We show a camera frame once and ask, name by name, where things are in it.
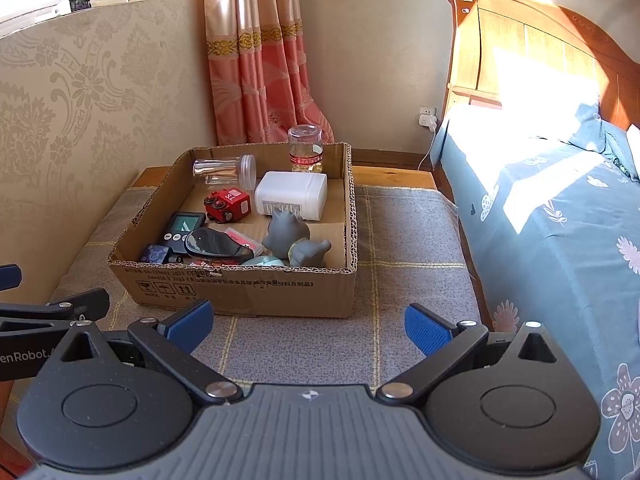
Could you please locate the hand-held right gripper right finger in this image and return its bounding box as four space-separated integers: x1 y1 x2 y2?
375 303 577 404

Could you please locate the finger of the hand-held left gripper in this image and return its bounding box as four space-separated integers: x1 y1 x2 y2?
0 264 23 292
0 287 111 332

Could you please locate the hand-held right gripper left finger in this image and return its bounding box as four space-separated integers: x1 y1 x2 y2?
40 299 246 406

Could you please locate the brown cardboard box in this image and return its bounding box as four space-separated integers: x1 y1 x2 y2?
107 142 359 319

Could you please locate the dark blue toy block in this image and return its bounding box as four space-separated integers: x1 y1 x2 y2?
140 244 174 264

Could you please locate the black oval case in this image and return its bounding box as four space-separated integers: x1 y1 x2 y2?
184 227 255 264

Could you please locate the black device with screen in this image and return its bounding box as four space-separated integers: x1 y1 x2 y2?
162 212 207 262

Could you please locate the clear plastic case with label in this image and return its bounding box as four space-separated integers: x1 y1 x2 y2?
192 226 265 267

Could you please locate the red toy train block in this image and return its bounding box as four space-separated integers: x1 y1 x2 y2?
203 189 249 223

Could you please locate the grey animal toy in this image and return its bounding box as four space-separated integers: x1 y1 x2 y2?
262 208 332 267

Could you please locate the clear plastic jar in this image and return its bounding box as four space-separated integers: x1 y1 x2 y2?
192 154 257 190

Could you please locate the white bottle with green label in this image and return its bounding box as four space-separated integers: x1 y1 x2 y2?
254 171 328 221

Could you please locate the clear bottle of yellow capsules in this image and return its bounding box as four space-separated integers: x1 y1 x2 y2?
287 125 325 175

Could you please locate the grey green plaid cloth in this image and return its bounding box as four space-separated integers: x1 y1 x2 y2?
50 185 483 396

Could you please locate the wooden bedside table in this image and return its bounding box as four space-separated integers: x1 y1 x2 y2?
132 147 437 191

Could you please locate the blue floral bed sheet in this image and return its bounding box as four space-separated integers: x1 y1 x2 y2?
430 105 640 468

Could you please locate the blue pillow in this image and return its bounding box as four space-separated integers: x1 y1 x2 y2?
565 102 631 161

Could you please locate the pink patterned curtain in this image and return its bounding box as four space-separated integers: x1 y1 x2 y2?
202 0 335 147

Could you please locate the white pillow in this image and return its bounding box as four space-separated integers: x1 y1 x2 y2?
624 125 640 182

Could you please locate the wooden bed headboard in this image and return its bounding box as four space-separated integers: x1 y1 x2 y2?
440 0 640 133

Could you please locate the white charger cable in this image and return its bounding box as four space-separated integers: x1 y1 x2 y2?
418 129 437 171

